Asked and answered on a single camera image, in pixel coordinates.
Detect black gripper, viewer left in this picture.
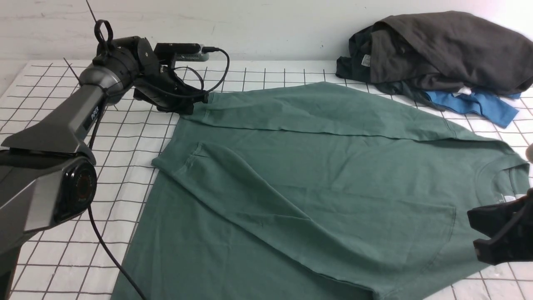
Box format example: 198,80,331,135
133,38,209,115

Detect black gripper, viewer right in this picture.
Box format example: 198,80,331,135
468,188,533,265

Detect green long-sleeve top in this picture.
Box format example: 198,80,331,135
122,83,529,300

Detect blue garment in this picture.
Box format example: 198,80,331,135
425,90,518,128

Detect dark grey-brown garment pile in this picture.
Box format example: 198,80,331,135
336,11,533,104

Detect wrist camera, viewer left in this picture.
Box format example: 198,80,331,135
154,42,209,65

